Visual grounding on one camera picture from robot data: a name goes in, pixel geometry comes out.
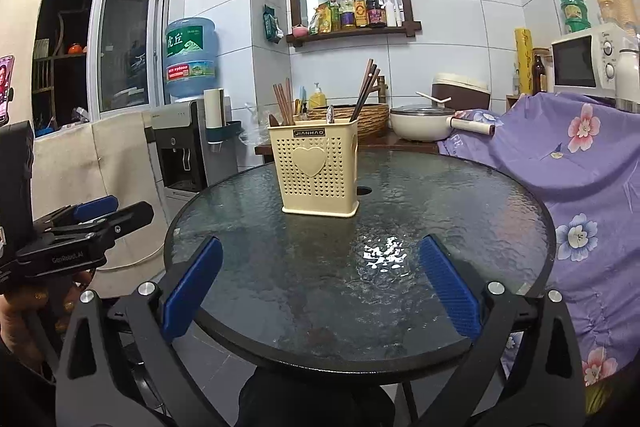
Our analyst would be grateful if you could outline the bronze faucet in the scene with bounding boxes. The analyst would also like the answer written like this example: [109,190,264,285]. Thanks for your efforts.
[375,75,388,104]

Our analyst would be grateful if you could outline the clear plastic bag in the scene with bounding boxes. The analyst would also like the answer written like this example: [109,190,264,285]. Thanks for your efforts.
[239,104,270,146]

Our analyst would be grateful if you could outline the yellow soap bottle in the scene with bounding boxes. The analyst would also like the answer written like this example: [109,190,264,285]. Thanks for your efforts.
[308,82,328,110]

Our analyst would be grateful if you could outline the beige hanging cloth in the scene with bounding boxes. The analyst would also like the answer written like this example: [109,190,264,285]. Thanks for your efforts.
[32,112,167,297]

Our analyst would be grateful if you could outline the white microwave oven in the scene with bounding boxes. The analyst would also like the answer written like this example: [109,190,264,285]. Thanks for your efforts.
[549,23,638,98]

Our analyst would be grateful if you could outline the wooden handled metal spoon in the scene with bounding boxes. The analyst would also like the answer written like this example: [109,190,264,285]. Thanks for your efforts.
[269,114,280,127]

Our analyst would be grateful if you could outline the embossed silver metal spoon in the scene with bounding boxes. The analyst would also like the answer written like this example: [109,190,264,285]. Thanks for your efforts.
[326,105,335,124]

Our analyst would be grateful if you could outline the brown glass bottle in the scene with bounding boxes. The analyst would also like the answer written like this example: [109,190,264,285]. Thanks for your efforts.
[533,55,546,94]

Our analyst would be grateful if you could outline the brown wood grain chopstick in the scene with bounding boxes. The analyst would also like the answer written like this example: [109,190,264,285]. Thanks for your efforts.
[350,58,376,121]

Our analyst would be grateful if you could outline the purple floral cloth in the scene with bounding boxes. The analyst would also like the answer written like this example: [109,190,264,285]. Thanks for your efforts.
[438,93,639,413]

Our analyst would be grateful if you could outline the green hanging packet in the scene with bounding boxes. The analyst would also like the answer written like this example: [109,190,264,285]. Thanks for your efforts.
[262,4,284,43]

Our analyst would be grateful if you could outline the paper towel roll holder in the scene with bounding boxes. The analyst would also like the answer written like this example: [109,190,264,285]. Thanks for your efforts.
[203,89,242,153]

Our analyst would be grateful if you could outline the cream frying pan with lid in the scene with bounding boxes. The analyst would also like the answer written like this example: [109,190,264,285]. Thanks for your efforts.
[390,104,495,142]

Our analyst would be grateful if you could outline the yellow rolled mat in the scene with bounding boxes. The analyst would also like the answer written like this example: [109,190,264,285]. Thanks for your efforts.
[514,27,534,95]

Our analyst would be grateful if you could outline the blue water jug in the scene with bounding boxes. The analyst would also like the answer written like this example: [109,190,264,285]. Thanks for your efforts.
[163,17,221,100]

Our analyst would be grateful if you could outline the brown woven basin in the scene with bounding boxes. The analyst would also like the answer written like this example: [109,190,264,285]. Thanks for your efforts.
[334,104,390,138]

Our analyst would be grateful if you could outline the white electric kettle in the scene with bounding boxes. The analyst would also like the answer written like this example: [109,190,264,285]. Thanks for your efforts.
[615,49,640,114]

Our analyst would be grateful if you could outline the brown wooden chopstick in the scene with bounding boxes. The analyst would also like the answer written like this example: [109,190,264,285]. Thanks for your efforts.
[284,78,295,126]
[276,82,294,127]
[271,83,292,127]

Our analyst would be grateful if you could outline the stacked green bowls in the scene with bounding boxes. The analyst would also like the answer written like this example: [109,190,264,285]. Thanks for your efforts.
[560,0,591,34]

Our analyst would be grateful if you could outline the black chopstick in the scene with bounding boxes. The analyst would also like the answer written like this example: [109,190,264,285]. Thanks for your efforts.
[350,63,380,121]

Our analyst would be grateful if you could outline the white black water dispenser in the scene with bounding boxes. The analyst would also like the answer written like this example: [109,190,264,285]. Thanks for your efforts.
[151,98,242,217]

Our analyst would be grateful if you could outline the cream plastic utensil holder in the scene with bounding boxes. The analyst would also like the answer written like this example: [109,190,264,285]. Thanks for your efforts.
[269,119,359,218]

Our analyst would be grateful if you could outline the yellow oil bottle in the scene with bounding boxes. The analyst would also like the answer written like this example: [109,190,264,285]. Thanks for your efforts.
[354,0,368,28]

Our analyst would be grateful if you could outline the dark soy sauce bottle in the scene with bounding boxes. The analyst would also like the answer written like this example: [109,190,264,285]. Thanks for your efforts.
[366,0,386,28]

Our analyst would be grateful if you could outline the left hand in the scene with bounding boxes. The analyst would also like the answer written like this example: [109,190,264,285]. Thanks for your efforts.
[1,271,94,374]

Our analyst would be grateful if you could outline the cream brown rice cooker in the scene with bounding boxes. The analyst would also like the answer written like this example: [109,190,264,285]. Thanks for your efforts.
[431,72,490,110]

